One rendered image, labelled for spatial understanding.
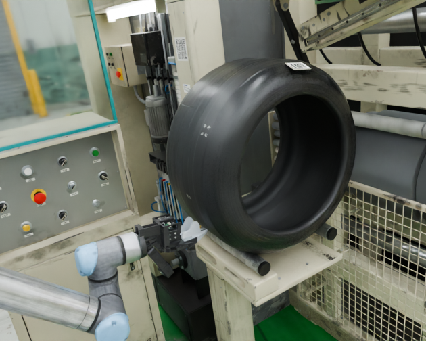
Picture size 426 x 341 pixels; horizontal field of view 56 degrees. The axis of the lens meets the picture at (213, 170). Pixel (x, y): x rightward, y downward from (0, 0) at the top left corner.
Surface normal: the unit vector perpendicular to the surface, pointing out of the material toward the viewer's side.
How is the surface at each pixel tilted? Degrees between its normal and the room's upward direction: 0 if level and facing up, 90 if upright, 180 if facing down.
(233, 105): 56
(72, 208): 90
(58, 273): 90
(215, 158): 76
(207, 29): 90
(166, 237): 90
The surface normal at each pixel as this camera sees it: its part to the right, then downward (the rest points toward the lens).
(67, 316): 0.41, 0.22
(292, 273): -0.12, -0.93
